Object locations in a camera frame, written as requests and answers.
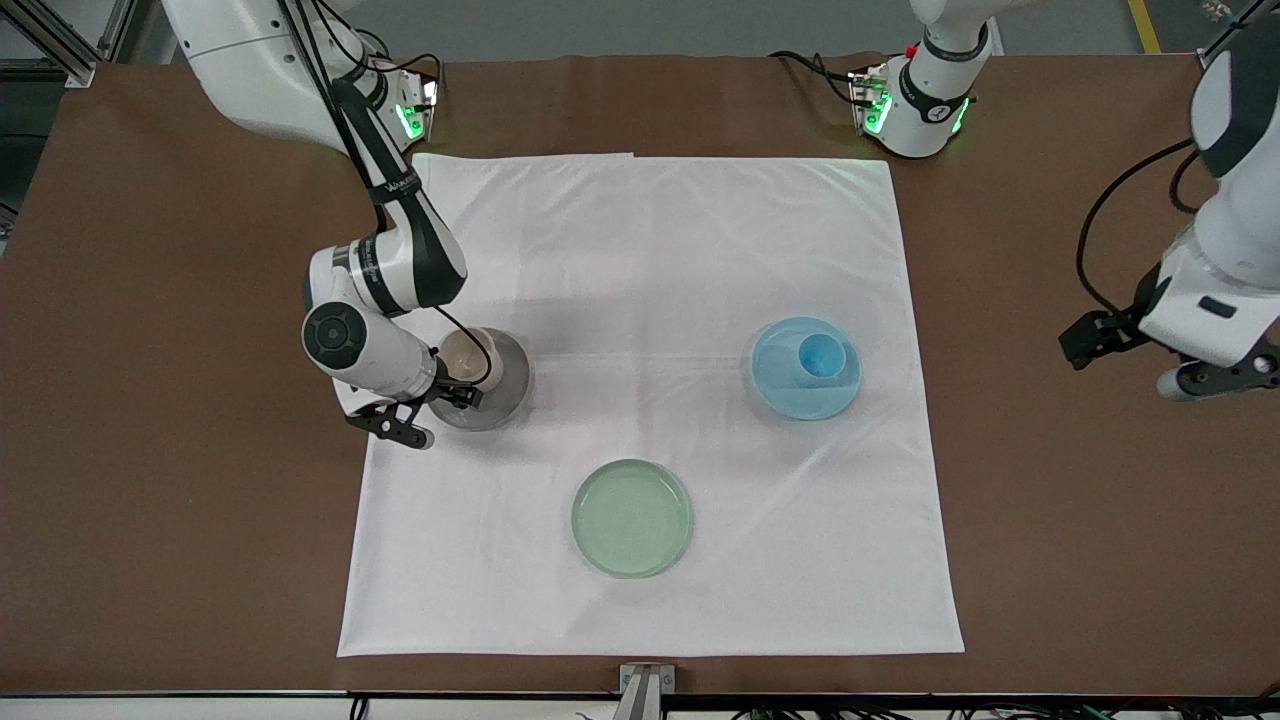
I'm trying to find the white mug with black handle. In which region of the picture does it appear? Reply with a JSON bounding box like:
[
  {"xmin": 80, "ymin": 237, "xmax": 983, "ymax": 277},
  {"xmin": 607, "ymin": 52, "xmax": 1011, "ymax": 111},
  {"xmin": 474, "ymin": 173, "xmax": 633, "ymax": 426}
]
[{"xmin": 438, "ymin": 327, "xmax": 504, "ymax": 403}]

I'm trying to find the blue cup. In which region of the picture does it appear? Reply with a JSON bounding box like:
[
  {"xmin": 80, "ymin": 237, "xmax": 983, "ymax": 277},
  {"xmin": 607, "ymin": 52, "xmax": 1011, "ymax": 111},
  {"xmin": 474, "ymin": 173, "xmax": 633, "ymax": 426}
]
[{"xmin": 796, "ymin": 332, "xmax": 849, "ymax": 387}]

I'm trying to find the gray plate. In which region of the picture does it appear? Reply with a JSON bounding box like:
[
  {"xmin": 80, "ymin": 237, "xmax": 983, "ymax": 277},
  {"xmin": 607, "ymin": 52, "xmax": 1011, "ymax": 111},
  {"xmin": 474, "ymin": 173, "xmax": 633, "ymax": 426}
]
[{"xmin": 424, "ymin": 327, "xmax": 534, "ymax": 433}]

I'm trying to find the green plate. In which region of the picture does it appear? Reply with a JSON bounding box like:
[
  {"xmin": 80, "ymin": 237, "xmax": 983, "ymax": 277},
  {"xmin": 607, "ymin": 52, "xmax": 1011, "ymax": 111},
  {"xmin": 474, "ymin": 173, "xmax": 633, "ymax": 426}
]
[{"xmin": 570, "ymin": 458, "xmax": 695, "ymax": 580}]

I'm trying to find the blue plate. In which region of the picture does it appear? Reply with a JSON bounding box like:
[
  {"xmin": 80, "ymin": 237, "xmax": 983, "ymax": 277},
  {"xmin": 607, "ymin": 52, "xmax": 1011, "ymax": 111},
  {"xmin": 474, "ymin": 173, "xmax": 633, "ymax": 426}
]
[{"xmin": 750, "ymin": 316, "xmax": 864, "ymax": 422}]

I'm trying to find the white cloth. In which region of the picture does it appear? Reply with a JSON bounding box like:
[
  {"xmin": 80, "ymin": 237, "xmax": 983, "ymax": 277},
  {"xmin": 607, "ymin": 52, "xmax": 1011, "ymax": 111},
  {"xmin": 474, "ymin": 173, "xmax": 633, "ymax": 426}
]
[{"xmin": 337, "ymin": 152, "xmax": 966, "ymax": 659}]

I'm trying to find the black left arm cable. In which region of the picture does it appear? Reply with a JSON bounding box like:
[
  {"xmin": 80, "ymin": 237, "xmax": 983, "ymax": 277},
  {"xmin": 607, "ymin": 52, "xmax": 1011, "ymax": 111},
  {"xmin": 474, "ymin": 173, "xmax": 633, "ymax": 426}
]
[{"xmin": 1076, "ymin": 138, "xmax": 1201, "ymax": 319}]

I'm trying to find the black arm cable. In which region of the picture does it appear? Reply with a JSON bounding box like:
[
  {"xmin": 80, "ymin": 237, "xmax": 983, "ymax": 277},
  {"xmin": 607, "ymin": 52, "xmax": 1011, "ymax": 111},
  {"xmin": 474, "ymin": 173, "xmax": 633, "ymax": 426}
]
[
  {"xmin": 285, "ymin": 0, "xmax": 494, "ymax": 389},
  {"xmin": 1076, "ymin": 138, "xmax": 1201, "ymax": 319}
]

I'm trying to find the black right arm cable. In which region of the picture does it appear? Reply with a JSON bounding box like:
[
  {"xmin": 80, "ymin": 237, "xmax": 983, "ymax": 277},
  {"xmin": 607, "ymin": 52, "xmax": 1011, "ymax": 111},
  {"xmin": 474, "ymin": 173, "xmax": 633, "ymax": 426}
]
[{"xmin": 285, "ymin": 0, "xmax": 494, "ymax": 389}]

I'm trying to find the grey metal camera mount bracket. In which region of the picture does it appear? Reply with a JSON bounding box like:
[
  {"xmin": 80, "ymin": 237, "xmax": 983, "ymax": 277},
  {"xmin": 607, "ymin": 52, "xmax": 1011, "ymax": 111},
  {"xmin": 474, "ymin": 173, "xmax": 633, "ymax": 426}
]
[{"xmin": 612, "ymin": 662, "xmax": 677, "ymax": 720}]

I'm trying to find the black left base cable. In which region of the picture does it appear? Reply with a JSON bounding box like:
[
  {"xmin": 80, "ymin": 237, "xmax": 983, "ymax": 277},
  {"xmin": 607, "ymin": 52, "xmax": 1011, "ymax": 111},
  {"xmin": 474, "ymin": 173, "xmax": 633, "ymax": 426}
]
[{"xmin": 768, "ymin": 49, "xmax": 863, "ymax": 103}]

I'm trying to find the aluminium frame profile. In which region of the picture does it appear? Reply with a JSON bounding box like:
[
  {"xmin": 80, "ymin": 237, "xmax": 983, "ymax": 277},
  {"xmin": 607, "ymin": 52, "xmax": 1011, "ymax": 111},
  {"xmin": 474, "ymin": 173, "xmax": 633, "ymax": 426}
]
[{"xmin": 0, "ymin": 0, "xmax": 138, "ymax": 89}]

